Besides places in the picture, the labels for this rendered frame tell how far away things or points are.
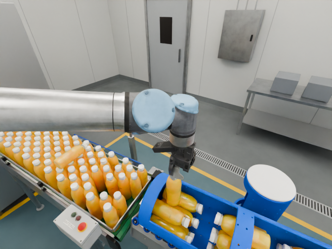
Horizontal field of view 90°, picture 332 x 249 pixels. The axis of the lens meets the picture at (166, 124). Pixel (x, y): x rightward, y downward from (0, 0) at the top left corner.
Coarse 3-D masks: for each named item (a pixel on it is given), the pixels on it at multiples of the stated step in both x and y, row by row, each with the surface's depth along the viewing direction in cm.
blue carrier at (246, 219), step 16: (160, 176) 86; (160, 192) 96; (192, 192) 94; (208, 192) 83; (144, 208) 77; (208, 208) 92; (224, 208) 88; (240, 208) 74; (144, 224) 79; (208, 224) 90; (240, 224) 66; (256, 224) 82; (272, 224) 76; (176, 240) 71; (240, 240) 63; (272, 240) 80; (288, 240) 77; (304, 240) 72
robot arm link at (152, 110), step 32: (0, 96) 29; (32, 96) 30; (64, 96) 32; (96, 96) 33; (128, 96) 34; (160, 96) 34; (0, 128) 30; (32, 128) 32; (64, 128) 33; (96, 128) 34; (128, 128) 35; (160, 128) 33
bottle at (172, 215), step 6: (156, 204) 81; (162, 204) 81; (156, 210) 80; (162, 210) 79; (168, 210) 79; (174, 210) 78; (162, 216) 79; (168, 216) 77; (174, 216) 77; (180, 216) 77; (168, 222) 78; (174, 222) 76; (180, 222) 76
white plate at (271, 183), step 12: (252, 168) 114; (264, 168) 114; (276, 168) 114; (252, 180) 106; (264, 180) 106; (276, 180) 106; (288, 180) 106; (264, 192) 100; (276, 192) 100; (288, 192) 100
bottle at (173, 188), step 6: (168, 180) 74; (174, 180) 73; (180, 180) 75; (168, 186) 74; (174, 186) 73; (180, 186) 75; (168, 192) 76; (174, 192) 75; (180, 192) 78; (168, 198) 79; (174, 198) 78; (168, 204) 82; (174, 204) 80
